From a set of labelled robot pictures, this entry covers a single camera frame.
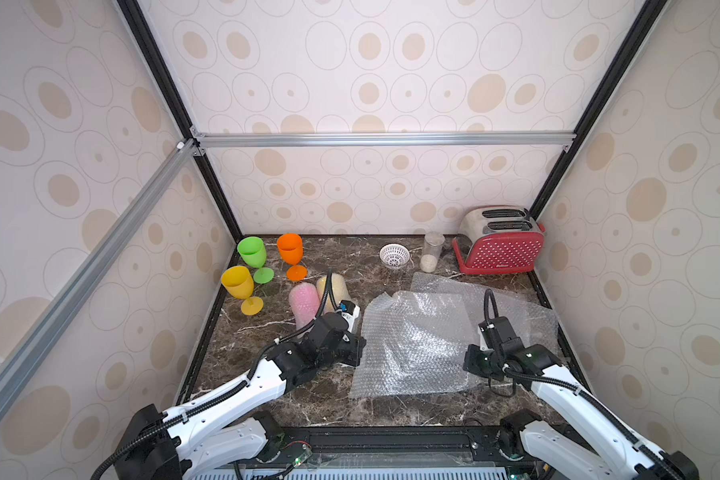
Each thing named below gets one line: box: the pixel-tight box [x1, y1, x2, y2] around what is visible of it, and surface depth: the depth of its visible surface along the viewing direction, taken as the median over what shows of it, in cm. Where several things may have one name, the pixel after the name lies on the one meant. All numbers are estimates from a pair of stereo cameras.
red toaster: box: [452, 205, 545, 275], surface depth 104 cm
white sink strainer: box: [379, 243, 411, 269], surface depth 112 cm
